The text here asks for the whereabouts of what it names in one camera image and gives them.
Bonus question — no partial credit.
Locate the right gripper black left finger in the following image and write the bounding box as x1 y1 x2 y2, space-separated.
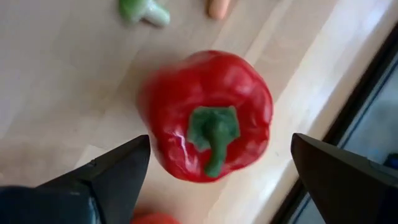
0 134 151 224

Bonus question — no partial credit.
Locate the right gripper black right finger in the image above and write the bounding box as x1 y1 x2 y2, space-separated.
291 133 398 224

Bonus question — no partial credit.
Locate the red bell pepper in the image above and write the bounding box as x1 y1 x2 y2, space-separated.
138 49 274 184

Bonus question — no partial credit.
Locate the small green mushroom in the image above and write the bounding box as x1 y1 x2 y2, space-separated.
119 0 171 27

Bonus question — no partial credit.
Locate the small red white radish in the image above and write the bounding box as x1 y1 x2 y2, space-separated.
207 0 231 21

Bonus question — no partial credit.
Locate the orange persimmon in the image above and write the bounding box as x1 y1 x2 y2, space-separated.
130 212 182 224

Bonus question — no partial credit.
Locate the black metal table frame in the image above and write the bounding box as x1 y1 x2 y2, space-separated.
270 21 398 224

